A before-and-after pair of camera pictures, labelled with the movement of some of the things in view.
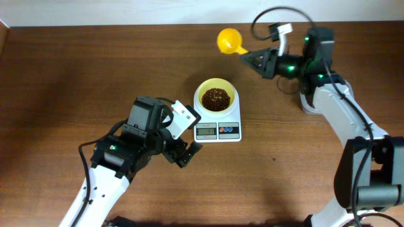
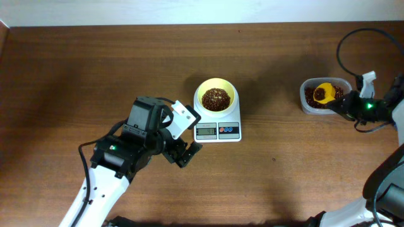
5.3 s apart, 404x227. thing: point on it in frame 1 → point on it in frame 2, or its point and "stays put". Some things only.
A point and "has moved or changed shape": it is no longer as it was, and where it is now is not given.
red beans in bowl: [216, 99] stays put
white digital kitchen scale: [222, 129] stays put
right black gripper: [268, 57] → [348, 110]
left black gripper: [179, 145] stays put
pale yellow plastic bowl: [216, 94] stays put
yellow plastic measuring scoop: [230, 41] has moved or changed shape
